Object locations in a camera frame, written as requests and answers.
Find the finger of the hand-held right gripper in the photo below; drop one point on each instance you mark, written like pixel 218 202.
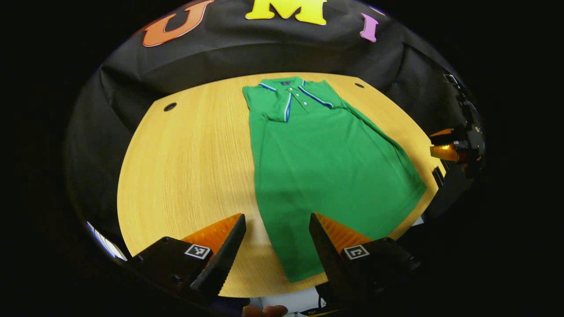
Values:
pixel 445 152
pixel 443 132

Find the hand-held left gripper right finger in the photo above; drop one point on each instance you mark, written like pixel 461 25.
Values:
pixel 328 255

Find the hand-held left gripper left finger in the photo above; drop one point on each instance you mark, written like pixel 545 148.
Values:
pixel 222 262

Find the green T-shirt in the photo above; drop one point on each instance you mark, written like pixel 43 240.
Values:
pixel 326 167

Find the black backdrop cloth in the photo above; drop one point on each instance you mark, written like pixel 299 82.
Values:
pixel 264 48

